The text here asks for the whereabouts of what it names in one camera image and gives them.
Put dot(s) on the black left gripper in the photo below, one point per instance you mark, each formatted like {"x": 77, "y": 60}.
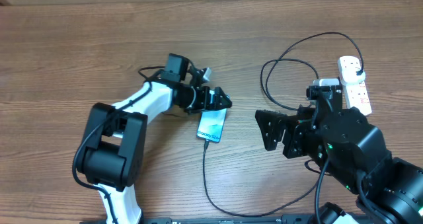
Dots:
{"x": 205, "y": 103}

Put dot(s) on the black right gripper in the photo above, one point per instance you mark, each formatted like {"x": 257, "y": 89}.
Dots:
{"x": 295, "y": 127}

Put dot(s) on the blue Samsung Galaxy smartphone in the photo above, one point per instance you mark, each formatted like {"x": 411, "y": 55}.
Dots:
{"x": 211, "y": 125}

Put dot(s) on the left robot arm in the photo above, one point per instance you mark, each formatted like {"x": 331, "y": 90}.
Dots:
{"x": 111, "y": 151}

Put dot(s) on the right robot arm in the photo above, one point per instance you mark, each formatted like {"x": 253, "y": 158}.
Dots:
{"x": 344, "y": 144}

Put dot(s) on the white charger plug adapter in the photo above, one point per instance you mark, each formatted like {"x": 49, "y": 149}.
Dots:
{"x": 351, "y": 77}

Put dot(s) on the white power extension strip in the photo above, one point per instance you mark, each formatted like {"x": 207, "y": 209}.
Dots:
{"x": 355, "y": 95}

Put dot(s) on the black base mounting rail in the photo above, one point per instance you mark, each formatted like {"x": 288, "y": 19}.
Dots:
{"x": 284, "y": 219}

